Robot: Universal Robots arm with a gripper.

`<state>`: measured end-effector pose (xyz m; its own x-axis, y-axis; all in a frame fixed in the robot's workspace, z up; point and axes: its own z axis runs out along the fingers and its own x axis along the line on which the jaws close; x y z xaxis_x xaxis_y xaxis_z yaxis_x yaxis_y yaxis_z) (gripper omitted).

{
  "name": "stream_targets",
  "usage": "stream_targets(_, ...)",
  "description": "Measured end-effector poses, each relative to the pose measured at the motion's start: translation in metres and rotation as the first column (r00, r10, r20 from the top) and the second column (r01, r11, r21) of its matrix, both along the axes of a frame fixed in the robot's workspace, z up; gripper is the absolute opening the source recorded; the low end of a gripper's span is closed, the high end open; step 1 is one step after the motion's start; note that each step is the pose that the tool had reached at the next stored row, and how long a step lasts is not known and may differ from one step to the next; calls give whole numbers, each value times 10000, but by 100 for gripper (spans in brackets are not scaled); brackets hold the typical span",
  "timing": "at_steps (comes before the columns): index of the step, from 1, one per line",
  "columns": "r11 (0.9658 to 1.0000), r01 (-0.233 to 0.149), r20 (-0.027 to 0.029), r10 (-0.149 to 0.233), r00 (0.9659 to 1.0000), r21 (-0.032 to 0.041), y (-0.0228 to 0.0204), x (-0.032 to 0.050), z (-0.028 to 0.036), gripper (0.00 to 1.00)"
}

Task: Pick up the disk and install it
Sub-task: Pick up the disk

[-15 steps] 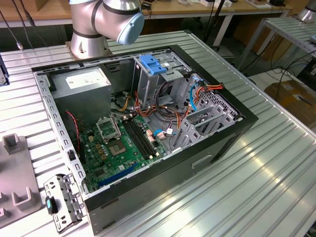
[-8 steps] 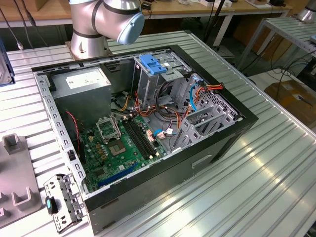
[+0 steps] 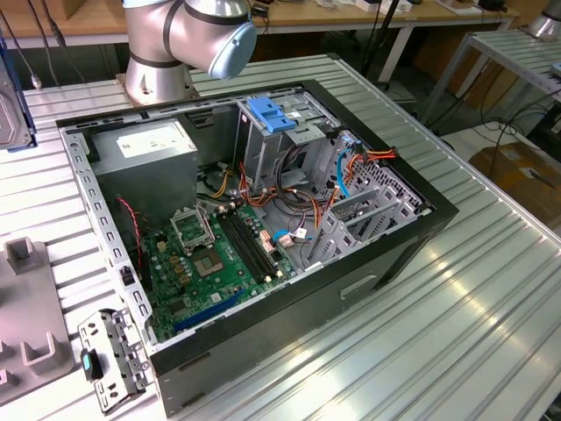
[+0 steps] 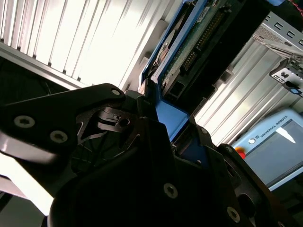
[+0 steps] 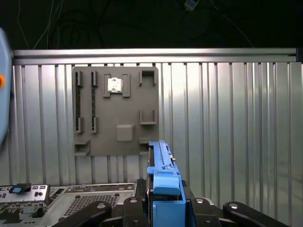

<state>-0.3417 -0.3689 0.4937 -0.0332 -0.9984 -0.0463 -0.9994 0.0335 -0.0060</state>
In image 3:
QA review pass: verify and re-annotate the blue data wire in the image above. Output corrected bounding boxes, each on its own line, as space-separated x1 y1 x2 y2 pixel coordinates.
336 139 365 199

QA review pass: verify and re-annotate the red yellow power wire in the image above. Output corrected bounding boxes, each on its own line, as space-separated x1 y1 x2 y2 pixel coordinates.
345 146 398 185

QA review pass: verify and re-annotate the hard disk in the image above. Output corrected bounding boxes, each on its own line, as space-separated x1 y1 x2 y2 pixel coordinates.
0 25 39 153

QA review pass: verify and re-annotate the grey metal disk bay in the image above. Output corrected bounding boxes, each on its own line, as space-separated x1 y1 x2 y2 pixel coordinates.
302 131 433 271

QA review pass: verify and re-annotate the black RAM slot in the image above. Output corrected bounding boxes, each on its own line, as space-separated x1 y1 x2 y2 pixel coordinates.
217 211 267 282
227 208 278 277

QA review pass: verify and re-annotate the grey metal drive cage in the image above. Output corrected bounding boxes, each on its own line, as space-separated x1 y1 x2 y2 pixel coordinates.
234 96 343 194

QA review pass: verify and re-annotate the thin locking lever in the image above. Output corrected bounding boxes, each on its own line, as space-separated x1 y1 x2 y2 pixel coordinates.
195 201 217 246

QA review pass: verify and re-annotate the CPU socket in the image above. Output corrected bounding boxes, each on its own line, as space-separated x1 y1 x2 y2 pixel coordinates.
190 247 227 280

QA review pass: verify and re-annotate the blue plastic drive latch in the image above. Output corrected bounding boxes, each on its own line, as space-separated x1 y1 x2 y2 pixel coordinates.
246 96 298 135

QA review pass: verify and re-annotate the black open PC case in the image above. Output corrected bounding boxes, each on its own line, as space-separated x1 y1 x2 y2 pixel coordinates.
55 78 460 418

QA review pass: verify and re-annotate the metal socket cover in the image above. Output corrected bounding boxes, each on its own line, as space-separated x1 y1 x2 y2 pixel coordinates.
169 205 216 254

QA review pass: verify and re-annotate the green motherboard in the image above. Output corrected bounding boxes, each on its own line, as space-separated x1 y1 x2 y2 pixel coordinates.
139 203 299 346

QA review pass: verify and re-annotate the blue expansion slot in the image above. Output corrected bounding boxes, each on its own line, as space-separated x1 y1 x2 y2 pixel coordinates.
173 287 246 334

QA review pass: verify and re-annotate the grey power supply unit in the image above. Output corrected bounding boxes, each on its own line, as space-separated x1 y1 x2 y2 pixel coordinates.
87 118 201 229

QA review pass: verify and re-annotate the black tripod stand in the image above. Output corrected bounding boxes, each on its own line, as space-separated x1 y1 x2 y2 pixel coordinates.
359 0 402 89

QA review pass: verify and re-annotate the wooden desk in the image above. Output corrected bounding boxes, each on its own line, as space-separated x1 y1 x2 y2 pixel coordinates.
0 0 521 84

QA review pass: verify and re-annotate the large brown cardboard box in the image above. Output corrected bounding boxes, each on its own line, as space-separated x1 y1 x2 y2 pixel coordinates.
468 142 561 225

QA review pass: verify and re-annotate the black blue latch clip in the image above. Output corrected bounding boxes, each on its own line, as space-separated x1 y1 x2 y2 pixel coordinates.
80 348 104 381

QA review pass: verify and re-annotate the grey parts rack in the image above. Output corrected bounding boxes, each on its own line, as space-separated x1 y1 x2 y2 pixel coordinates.
0 236 79 405

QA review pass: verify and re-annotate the small brown box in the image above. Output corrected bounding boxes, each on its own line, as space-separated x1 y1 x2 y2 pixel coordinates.
60 0 127 21

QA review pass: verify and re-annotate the slatted metal side table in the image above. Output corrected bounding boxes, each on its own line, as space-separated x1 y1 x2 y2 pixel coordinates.
420 29 561 132

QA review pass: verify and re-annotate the multicolour wire bundle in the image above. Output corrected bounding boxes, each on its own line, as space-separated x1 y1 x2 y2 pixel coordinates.
196 161 335 230

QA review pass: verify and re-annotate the red black twisted wire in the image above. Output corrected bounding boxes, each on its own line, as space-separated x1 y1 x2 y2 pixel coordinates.
116 196 146 268

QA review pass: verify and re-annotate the grey metal slot bracket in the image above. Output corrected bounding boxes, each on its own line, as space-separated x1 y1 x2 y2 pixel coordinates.
76 306 150 416

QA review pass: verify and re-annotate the black cable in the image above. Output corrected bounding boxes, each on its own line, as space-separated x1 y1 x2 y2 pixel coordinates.
0 0 87 91

